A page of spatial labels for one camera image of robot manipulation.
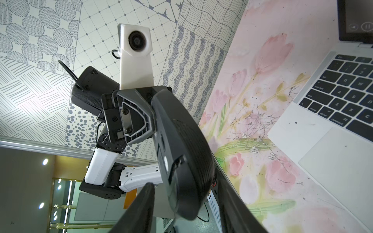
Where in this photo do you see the silver laptop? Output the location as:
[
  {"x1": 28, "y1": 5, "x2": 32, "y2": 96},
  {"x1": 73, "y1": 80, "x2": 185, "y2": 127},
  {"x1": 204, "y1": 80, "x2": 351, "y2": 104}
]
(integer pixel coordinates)
[{"x1": 268, "y1": 1, "x2": 373, "y2": 229}]

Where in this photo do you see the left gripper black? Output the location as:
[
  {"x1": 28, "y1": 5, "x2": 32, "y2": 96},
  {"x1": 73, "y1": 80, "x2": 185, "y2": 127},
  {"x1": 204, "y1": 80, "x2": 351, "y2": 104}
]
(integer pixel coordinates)
[{"x1": 102, "y1": 86, "x2": 172, "y2": 145}]

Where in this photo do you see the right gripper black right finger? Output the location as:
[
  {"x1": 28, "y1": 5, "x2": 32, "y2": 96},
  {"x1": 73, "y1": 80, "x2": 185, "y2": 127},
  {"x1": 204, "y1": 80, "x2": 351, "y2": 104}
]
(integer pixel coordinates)
[{"x1": 214, "y1": 167, "x2": 267, "y2": 233}]

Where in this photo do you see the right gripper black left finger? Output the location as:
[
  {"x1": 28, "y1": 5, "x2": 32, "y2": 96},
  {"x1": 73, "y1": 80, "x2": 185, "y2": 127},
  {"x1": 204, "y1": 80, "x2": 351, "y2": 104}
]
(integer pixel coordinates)
[{"x1": 109, "y1": 183, "x2": 155, "y2": 233}]

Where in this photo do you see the black wireless mouse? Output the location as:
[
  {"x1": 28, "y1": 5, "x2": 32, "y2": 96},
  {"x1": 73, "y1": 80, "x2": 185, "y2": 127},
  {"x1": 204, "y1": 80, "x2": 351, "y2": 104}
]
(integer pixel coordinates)
[{"x1": 151, "y1": 88, "x2": 215, "y2": 220}]

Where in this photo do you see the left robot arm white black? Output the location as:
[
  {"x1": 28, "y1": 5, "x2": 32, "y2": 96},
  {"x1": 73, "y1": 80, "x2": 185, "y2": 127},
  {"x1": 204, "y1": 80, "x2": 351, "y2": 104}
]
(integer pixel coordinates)
[{"x1": 59, "y1": 61, "x2": 162, "y2": 200}]

